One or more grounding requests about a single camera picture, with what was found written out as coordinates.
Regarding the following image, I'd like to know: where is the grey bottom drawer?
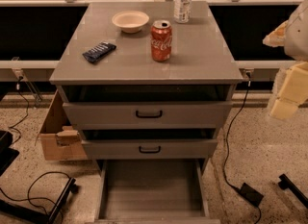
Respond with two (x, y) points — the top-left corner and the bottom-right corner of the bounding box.
(88, 159), (220, 224)

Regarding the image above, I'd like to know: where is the grey drawer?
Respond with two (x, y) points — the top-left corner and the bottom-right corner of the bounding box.
(82, 129), (218, 160)
(88, 159), (220, 224)
(59, 85), (234, 130)

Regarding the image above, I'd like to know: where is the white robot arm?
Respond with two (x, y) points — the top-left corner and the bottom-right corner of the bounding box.
(263, 0), (308, 120)

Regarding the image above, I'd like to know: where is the grey drawer cabinet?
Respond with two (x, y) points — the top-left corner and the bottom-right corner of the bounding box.
(49, 0), (244, 184)

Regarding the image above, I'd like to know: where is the grey middle drawer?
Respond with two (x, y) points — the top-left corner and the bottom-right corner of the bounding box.
(82, 129), (218, 160)

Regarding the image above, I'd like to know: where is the grey top drawer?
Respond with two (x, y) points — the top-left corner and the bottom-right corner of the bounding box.
(59, 85), (234, 130)

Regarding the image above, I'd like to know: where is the black stand leg right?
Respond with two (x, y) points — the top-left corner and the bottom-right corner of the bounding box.
(278, 174), (308, 209)

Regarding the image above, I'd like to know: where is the black power adapter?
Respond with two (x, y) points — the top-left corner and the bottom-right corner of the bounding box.
(239, 183), (264, 207)

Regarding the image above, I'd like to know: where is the red cola can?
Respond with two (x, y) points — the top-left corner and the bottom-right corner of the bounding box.
(151, 20), (172, 62)

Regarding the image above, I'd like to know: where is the clear plastic water bottle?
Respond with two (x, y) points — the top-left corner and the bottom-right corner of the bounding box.
(173, 0), (194, 24)

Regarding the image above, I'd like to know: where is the beige paper bowl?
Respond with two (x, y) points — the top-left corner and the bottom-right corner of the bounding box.
(112, 11), (149, 34)

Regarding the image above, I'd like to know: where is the dark blue snack packet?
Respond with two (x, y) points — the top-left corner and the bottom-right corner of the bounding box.
(83, 42), (116, 63)

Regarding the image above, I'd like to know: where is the brown cardboard box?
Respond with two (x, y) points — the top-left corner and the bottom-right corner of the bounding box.
(39, 92), (87, 161)

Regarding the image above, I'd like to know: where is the black stand base left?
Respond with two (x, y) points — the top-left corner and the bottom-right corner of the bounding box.
(0, 177), (78, 224)

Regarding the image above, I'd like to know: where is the black right power cable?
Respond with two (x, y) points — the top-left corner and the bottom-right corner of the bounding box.
(222, 79), (263, 224)

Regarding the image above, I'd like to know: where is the black left wall cable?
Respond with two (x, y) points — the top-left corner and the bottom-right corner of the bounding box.
(7, 75), (31, 145)

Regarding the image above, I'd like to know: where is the black left floor cable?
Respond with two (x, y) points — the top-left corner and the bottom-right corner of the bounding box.
(0, 171), (72, 224)

